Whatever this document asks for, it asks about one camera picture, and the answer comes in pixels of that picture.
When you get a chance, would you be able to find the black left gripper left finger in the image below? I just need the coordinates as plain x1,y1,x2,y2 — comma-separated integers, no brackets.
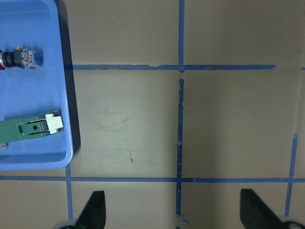
74,191,106,229

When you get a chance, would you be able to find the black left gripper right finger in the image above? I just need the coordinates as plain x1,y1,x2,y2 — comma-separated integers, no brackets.
240,189,283,229

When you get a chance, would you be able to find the red emergency stop button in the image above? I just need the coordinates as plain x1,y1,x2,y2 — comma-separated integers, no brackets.
0,46,42,71

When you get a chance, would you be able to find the blue plastic tray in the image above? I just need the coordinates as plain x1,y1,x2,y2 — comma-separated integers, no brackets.
0,0,73,171

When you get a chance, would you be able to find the green limit switch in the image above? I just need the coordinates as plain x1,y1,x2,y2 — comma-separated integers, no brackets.
0,110,64,144

